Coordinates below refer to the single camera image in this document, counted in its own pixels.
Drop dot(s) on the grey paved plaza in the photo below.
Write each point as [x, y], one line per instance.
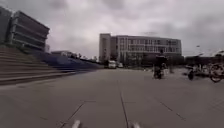
[133, 93]

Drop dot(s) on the blue sloped wall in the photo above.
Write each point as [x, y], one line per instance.
[71, 62]

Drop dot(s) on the white vehicle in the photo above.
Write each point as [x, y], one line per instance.
[112, 64]

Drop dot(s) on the pale wide building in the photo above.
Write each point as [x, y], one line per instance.
[143, 46]

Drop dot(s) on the person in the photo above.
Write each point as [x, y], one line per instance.
[159, 63]

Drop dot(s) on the row of parked bicycles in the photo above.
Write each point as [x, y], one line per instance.
[208, 70]

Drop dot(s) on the robot's own part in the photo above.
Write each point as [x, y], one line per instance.
[76, 124]
[136, 125]

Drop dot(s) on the wide stone steps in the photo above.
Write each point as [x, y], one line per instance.
[23, 68]

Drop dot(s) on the dark tiered building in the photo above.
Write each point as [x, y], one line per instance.
[26, 31]

